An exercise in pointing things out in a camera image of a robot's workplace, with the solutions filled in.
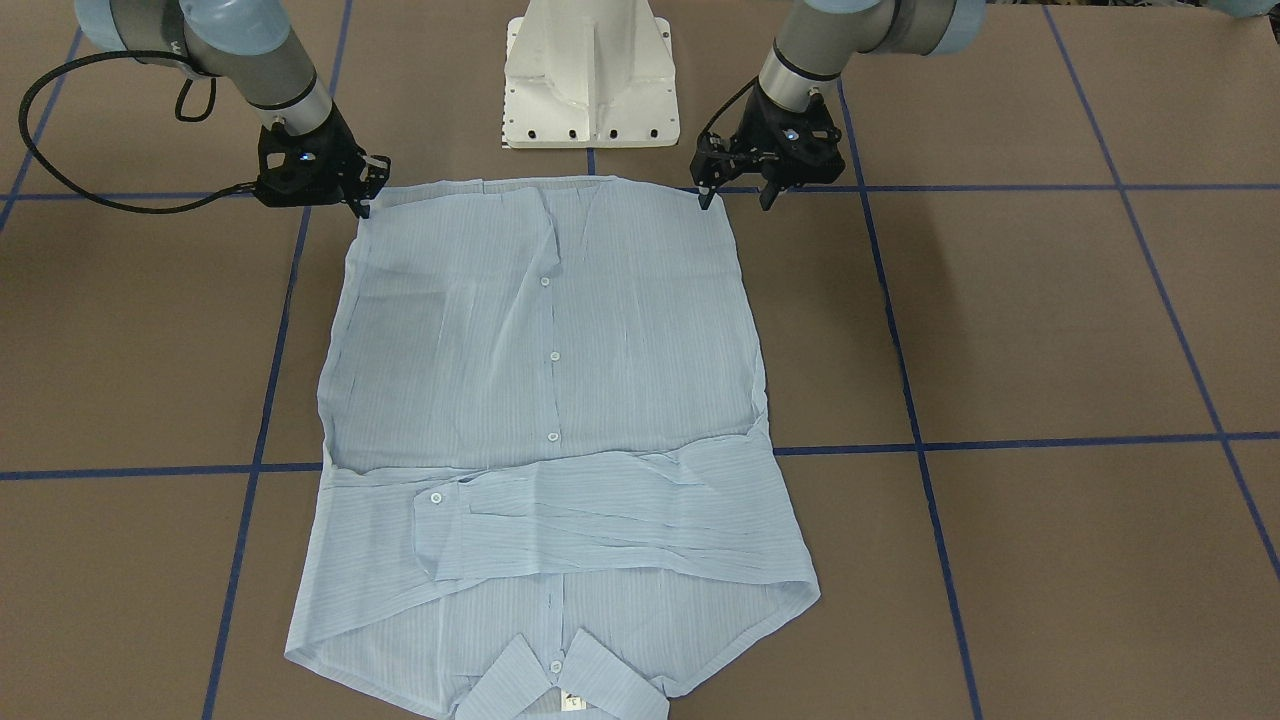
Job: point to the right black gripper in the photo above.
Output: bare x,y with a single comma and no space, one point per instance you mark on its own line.
343,150

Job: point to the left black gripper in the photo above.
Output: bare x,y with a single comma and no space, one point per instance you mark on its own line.
752,135

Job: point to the light blue button-up shirt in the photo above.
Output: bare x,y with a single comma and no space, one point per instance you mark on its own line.
548,485

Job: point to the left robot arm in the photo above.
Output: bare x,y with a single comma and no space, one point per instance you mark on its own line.
819,38

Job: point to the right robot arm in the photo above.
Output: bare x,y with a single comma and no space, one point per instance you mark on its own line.
250,43

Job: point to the white central pedestal column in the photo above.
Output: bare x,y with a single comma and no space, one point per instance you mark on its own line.
590,75

